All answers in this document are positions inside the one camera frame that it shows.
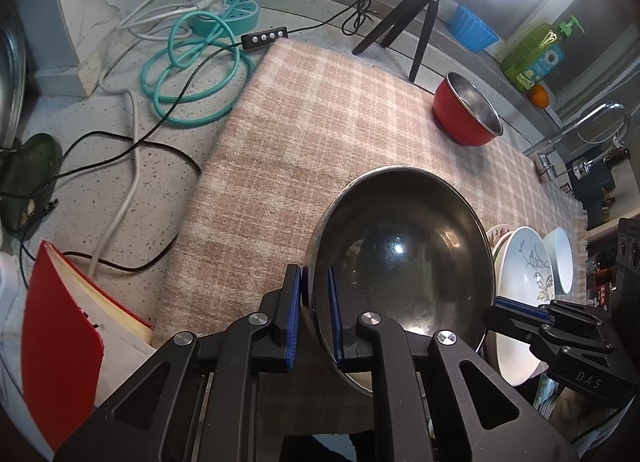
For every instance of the blue ribbed cup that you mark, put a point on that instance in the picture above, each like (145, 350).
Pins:
(472, 29)

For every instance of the red notebook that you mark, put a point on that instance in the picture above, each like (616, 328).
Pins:
(60, 342)

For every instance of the orange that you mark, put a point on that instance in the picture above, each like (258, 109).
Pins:
(540, 96)

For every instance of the black tripod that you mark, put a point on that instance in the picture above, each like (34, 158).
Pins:
(425, 17)

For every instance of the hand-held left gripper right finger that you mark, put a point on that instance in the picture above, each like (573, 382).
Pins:
(336, 312)

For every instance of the steel pot lid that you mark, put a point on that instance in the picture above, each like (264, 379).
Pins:
(12, 82)

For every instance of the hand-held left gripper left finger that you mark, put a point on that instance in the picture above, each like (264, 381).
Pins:
(292, 312)

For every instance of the chrome faucet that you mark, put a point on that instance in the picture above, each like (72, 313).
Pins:
(575, 129)

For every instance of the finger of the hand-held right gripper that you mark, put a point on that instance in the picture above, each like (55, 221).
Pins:
(515, 319)

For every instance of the small white bowl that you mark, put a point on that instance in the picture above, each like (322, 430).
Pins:
(560, 257)

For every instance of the large stainless steel bowl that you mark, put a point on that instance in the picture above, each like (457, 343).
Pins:
(400, 252)

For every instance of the round teal power strip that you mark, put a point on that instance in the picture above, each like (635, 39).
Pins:
(235, 17)

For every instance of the green dish soap bottle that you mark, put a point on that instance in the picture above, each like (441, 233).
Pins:
(537, 57)

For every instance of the dark green object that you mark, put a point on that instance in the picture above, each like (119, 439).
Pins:
(35, 162)

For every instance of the red steel bowl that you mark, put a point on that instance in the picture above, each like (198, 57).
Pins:
(460, 112)

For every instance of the white plate with pink flowers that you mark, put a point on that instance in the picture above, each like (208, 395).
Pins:
(515, 362)
(492, 237)

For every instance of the dark knife block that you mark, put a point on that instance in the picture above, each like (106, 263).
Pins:
(592, 192)

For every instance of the beige checked cloth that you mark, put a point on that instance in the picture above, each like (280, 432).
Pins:
(300, 142)

